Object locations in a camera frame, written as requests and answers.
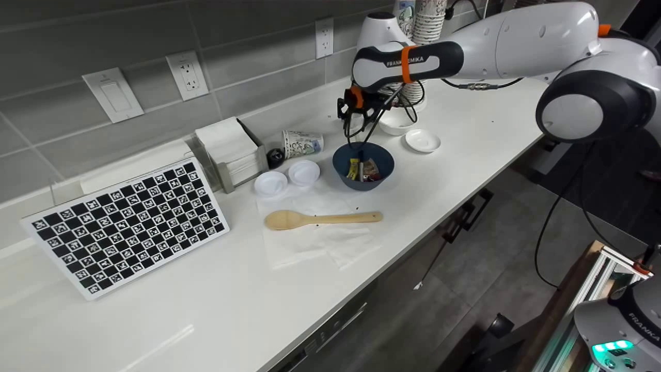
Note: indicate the wooden spoon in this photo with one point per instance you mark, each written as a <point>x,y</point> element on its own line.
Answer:
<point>323,220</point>

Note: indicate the red brown sachet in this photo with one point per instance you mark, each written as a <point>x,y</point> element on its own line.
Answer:
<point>371,169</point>

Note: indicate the small white floor scrap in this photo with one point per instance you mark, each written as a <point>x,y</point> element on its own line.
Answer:
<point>418,284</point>

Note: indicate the wooden aluminium frame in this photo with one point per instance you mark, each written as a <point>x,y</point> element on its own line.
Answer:
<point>571,303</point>

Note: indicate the white paper sheet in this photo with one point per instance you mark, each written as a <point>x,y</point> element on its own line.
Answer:
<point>306,248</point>

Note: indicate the grey device with green light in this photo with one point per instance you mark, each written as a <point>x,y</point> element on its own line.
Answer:
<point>621,331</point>

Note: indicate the round white lid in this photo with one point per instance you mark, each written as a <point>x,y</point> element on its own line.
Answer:
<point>304,171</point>

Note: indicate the yellow green sachet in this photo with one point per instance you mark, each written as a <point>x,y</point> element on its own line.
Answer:
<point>354,169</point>

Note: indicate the white wall outlet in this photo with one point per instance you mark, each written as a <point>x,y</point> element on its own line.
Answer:
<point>326,37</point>
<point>186,75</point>

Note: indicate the white blank wall plate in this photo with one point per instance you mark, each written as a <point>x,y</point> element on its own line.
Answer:
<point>112,94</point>

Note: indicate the patterned paper cup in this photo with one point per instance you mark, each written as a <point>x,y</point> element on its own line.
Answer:
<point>303,144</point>

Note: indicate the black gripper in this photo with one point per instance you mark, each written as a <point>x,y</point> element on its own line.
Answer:
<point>362,104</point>

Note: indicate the small black object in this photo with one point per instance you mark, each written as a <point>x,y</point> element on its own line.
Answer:
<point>275,158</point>

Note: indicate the dark blue bowl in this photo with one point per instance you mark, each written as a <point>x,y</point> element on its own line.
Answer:
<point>343,165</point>

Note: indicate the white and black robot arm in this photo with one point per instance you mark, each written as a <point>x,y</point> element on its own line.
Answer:
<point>524,37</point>

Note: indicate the black white checkerboard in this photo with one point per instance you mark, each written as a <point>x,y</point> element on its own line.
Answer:
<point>125,226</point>

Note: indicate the white napkin dispenser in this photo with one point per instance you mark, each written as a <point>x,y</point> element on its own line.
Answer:
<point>225,145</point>

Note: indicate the small white dish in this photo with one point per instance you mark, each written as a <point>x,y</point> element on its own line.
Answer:
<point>422,140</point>
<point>269,182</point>

